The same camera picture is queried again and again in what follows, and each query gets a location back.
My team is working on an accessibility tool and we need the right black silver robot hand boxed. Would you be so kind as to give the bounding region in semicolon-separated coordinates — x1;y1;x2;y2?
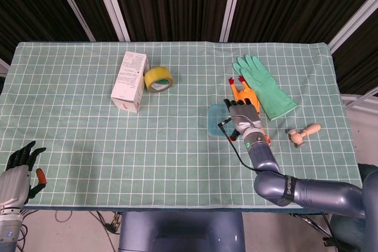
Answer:
223;97;263;143

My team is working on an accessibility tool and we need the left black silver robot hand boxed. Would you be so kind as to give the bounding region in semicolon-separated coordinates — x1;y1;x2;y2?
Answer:
0;140;48;212

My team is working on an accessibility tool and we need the blue plastic lid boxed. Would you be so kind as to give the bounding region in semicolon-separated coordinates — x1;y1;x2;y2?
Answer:
207;103;237;138

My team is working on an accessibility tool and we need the clear plastic container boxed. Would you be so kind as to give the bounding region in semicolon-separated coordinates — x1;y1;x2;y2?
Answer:
206;104;236;139

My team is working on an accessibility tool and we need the white cardboard box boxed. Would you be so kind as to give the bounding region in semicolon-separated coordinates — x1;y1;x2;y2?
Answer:
110;50;149;114

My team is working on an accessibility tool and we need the orange rubber chicken toy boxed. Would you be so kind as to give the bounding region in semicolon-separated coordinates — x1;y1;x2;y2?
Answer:
228;76;272;148

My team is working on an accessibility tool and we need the green rubber glove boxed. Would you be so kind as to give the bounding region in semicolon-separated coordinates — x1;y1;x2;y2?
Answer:
232;54;298;122

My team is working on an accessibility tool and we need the small wooden toy hammer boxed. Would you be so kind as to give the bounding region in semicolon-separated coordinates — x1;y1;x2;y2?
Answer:
285;123;322;148

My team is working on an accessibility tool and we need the yellow packing tape roll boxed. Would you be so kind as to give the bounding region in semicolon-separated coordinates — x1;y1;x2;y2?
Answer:
144;66;175;94

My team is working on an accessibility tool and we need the green checkered tablecloth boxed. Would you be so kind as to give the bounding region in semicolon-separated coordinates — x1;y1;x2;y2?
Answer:
0;41;370;210

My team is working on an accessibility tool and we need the grey blue robot torso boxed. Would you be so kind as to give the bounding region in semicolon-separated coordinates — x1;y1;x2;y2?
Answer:
118;210;246;252

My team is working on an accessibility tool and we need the black pleated curtain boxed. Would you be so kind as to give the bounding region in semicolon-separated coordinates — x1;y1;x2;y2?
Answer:
0;0;378;96

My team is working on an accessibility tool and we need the black right hand cable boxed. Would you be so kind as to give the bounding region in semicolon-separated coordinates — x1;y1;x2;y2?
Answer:
217;117;283;176

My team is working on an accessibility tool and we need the black floor cable with plug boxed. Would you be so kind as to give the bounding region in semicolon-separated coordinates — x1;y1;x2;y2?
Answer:
88;210;125;235

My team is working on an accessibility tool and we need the white frame post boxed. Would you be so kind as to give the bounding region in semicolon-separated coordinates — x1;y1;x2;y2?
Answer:
48;0;97;42
327;0;378;53
91;0;131;42
220;0;246;42

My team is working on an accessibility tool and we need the white metal frame rail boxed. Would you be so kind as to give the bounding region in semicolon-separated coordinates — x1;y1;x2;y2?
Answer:
339;86;378;114

